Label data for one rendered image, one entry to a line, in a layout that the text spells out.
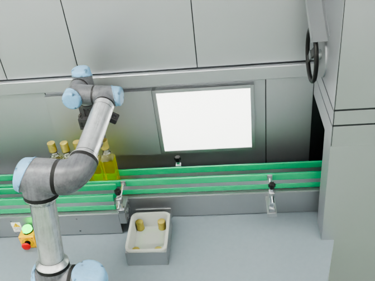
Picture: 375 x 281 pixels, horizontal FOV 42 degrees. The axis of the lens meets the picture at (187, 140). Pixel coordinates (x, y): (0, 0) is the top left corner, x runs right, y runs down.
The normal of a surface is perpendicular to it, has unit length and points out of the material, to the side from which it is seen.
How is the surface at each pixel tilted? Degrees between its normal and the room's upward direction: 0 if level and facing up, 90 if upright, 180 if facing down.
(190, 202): 90
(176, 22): 90
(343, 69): 90
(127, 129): 90
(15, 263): 0
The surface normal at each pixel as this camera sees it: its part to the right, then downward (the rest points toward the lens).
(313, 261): -0.10, -0.80
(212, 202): -0.05, 0.59
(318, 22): -0.11, -0.41
